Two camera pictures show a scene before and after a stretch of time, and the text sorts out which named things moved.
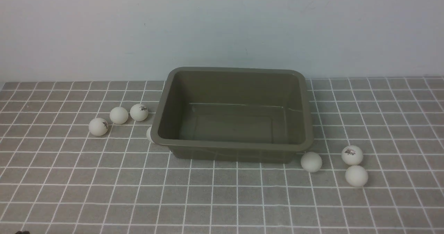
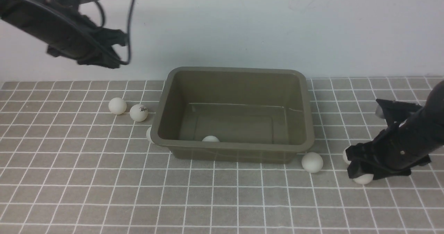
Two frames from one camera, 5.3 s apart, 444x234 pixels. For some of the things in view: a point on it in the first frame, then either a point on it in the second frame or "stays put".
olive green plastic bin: [230, 115] stays put
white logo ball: [138, 112] stays put
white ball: [148, 134] stays put
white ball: [98, 126] to [210, 138]
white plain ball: [119, 115] to [117, 106]
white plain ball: [311, 161] stays put
